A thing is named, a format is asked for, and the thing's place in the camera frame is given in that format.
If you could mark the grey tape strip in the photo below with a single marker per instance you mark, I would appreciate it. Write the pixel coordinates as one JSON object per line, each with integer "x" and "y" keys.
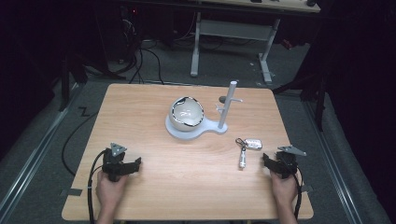
{"x": 72, "y": 192}

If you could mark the white-framed desk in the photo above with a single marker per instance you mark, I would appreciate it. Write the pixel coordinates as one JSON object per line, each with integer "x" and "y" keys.
{"x": 233, "y": 29}

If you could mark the person's left hand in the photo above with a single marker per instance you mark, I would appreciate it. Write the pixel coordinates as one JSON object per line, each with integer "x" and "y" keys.
{"x": 109, "y": 193}

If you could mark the person's right hand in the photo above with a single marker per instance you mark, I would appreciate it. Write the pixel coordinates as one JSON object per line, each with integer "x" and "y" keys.
{"x": 285, "y": 189}

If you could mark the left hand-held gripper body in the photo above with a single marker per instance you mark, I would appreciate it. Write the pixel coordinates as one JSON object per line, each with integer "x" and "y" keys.
{"x": 113, "y": 165}

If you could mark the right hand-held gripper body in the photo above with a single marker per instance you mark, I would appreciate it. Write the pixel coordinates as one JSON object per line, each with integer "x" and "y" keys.
{"x": 286, "y": 163}

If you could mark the black metal stand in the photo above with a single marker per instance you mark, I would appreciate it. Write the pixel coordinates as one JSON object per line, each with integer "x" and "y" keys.
{"x": 64, "y": 84}
{"x": 319, "y": 93}

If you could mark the metal floor rail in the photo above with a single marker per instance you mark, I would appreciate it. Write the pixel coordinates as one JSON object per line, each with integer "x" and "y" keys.
{"x": 333, "y": 161}
{"x": 34, "y": 158}

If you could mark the white stand with pegs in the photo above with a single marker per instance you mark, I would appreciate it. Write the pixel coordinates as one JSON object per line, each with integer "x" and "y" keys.
{"x": 223, "y": 115}

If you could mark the key bunch with fob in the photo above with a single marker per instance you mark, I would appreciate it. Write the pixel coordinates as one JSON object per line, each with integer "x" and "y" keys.
{"x": 252, "y": 144}

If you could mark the white bowl with black rim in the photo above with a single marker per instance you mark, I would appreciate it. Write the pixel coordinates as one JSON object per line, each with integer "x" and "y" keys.
{"x": 186, "y": 113}

